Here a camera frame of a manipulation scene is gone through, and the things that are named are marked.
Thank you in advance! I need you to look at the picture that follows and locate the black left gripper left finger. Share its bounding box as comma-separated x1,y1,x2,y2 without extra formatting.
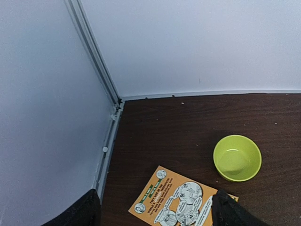
43,189,101,226

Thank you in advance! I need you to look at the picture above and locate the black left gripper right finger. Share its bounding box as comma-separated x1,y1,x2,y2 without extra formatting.
212,190,268,226

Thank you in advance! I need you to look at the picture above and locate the orange comic paperback book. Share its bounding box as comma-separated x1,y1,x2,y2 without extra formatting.
128,166,217,226

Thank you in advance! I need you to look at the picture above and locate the lime green plastic bowl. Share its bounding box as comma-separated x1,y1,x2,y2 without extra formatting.
213,135,262,182

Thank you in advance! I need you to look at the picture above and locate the left corner aluminium post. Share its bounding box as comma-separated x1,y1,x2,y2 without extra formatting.
65,0,124,201

